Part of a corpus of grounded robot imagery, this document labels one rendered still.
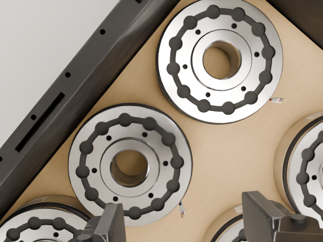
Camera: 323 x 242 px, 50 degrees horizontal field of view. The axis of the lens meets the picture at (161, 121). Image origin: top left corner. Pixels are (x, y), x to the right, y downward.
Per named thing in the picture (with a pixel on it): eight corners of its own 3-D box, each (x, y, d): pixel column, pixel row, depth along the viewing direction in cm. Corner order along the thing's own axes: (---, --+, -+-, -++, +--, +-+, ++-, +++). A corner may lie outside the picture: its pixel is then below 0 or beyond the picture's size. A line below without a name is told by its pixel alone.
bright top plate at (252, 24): (232, 146, 29) (234, 148, 28) (133, 76, 28) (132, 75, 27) (305, 46, 28) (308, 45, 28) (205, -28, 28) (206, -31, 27)
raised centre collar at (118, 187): (134, 208, 28) (133, 210, 28) (87, 171, 28) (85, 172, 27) (172, 162, 28) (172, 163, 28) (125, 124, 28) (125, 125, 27)
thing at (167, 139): (139, 248, 29) (139, 251, 29) (44, 174, 29) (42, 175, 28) (216, 156, 29) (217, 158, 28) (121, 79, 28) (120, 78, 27)
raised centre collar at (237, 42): (227, 103, 28) (229, 103, 27) (177, 67, 28) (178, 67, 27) (263, 53, 28) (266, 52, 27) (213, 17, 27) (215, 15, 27)
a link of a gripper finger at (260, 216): (271, 279, 12) (244, 235, 16) (290, 277, 12) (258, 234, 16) (267, 218, 12) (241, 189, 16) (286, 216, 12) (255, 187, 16)
